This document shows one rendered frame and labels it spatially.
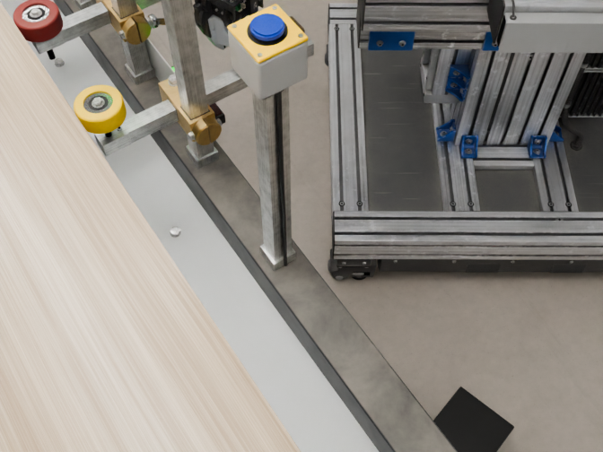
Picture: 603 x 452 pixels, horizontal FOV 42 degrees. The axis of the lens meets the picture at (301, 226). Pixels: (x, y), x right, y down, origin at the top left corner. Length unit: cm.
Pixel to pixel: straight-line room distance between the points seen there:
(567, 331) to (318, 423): 102
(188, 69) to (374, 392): 59
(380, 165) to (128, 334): 115
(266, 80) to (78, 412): 48
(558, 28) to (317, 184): 107
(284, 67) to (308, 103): 155
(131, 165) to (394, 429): 74
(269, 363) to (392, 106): 107
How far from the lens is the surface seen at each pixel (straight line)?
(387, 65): 232
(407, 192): 204
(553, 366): 212
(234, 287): 142
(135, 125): 139
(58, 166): 127
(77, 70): 179
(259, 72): 92
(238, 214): 140
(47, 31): 148
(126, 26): 150
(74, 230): 119
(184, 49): 125
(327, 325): 129
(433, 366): 205
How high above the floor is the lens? 187
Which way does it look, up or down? 58 degrees down
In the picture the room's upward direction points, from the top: straight up
